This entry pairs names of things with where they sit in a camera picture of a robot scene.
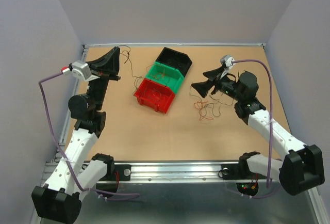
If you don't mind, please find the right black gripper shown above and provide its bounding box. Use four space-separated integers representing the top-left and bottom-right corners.
191 66 243 102

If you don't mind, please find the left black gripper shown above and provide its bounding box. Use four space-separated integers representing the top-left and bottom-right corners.
85 46 121 111

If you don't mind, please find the wire bundle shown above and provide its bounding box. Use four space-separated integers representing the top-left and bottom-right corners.
189 82 235 122

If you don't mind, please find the grey wire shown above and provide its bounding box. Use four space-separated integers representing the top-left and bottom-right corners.
117 44 145 94

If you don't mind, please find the green plastic bin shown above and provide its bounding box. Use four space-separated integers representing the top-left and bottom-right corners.
145 62 184 94

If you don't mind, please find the black plastic bin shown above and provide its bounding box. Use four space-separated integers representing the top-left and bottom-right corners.
155 47 192 77

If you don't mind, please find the orange wire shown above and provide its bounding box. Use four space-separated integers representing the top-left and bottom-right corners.
154 69 171 83

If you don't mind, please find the red plastic bin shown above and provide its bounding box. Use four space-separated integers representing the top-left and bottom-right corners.
134 78 175 114

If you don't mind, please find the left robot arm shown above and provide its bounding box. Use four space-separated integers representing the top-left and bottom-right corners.
31 46 120 223

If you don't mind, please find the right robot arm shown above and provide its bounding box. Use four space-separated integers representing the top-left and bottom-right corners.
191 67 325 196

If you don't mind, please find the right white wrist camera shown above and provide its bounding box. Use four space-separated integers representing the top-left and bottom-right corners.
220 55 235 79

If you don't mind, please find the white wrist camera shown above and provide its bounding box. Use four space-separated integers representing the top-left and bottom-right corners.
220 55 235 79
61 60 99 82

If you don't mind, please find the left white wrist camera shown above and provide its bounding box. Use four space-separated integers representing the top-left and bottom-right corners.
61 60 99 82

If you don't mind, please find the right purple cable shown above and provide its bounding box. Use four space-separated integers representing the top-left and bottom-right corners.
232 59 282 199

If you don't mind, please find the purple cable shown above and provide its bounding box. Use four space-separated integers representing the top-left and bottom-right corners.
38 72 141 202
232 59 282 199

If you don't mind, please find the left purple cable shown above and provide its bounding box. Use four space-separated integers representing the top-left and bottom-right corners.
38 72 141 202

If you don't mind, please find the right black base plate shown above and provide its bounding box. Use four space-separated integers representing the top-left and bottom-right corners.
218 163 256 180

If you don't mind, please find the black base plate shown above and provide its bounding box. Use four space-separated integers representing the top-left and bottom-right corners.
85 164 131 182
218 163 256 180

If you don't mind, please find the aluminium rail frame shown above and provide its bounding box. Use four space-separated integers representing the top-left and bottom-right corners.
30 43 330 224

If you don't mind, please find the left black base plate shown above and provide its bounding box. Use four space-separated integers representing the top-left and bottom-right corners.
85 164 131 182

